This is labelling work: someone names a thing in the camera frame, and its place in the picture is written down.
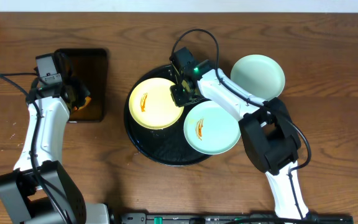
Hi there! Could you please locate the orange green sponge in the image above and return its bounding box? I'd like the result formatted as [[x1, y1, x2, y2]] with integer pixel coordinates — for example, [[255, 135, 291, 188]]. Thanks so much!
[[72, 96, 91, 111]]

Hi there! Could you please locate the yellow plate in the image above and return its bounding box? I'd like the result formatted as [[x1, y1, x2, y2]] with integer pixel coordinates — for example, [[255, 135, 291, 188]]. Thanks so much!
[[128, 78, 184, 129]]

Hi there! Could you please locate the light green plate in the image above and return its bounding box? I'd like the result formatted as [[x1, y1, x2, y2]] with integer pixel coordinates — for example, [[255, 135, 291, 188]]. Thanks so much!
[[183, 101, 241, 155], [231, 54, 285, 100]]

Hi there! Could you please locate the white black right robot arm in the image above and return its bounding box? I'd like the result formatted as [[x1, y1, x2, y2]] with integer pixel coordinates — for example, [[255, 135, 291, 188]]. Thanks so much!
[[170, 59, 309, 220]]

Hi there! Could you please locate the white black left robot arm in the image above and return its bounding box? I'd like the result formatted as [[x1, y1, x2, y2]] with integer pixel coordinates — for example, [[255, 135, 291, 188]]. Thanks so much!
[[0, 50, 111, 223]]

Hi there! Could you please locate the black rectangular water tray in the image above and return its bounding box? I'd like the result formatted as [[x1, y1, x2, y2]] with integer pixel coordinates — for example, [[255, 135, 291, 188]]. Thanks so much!
[[57, 48, 108, 123]]

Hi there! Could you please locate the black round tray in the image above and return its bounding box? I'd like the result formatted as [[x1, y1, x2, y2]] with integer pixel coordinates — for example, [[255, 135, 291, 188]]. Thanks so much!
[[124, 64, 217, 167]]

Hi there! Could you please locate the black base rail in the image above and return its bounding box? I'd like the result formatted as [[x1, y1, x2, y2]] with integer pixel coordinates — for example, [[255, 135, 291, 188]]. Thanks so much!
[[114, 213, 354, 224]]

